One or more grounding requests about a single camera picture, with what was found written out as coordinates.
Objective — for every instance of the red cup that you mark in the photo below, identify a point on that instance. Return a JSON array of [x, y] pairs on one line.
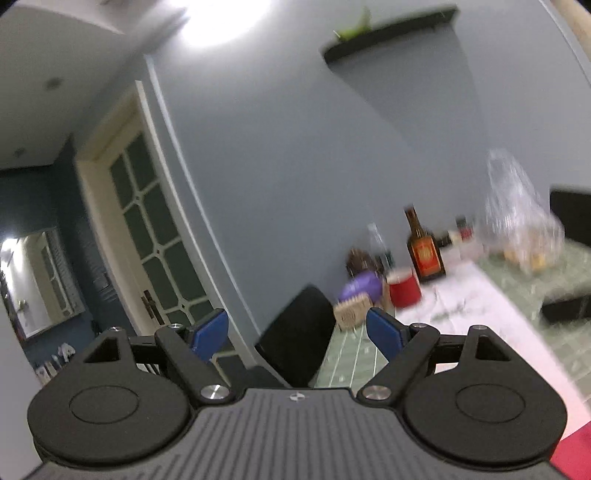
[[404, 288]]

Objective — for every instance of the purple packet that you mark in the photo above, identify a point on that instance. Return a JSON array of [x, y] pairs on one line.
[[362, 286]]

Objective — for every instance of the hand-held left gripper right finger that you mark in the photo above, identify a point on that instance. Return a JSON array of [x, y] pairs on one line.
[[385, 332]]

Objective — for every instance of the green plant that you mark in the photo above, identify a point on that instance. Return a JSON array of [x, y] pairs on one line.
[[353, 27]]

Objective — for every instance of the black flat object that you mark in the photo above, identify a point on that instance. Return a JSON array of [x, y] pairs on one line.
[[568, 309]]

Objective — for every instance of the brown liquor bottle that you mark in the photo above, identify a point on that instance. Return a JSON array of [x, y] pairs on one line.
[[425, 254]]

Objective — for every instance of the white rectangular container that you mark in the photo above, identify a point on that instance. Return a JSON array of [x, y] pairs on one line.
[[468, 250]]

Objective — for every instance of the small red-label jar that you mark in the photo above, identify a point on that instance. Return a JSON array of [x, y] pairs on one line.
[[464, 228]]

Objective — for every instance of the white table runner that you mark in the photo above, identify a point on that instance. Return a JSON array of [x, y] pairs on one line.
[[485, 323]]

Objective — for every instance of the beige small device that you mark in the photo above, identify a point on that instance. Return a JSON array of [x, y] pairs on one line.
[[353, 314]]

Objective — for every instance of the clear plastic water bottle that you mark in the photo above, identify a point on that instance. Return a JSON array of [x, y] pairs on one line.
[[378, 249]]

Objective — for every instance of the red square box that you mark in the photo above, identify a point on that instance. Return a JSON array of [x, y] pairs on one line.
[[575, 457]]

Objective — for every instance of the cream glass-panel door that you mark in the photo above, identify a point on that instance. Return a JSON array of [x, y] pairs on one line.
[[157, 230]]

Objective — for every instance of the small dark jar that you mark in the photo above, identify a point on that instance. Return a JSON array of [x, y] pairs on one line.
[[446, 240]]

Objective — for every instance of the black wall shelf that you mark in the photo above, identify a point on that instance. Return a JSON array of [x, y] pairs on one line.
[[392, 32]]

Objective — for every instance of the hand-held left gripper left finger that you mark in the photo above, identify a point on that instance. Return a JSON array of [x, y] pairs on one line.
[[210, 330]]

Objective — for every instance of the brown doll figure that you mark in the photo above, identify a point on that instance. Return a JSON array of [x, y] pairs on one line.
[[360, 263]]

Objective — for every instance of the ceiling light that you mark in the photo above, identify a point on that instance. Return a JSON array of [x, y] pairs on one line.
[[226, 18]]

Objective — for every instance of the clear plastic bag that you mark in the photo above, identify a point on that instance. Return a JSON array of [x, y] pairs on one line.
[[521, 221]]

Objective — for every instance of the green checked tablecloth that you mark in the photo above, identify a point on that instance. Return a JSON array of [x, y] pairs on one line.
[[355, 350]]

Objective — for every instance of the wall mirror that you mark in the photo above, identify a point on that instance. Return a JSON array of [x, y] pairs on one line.
[[37, 286]]

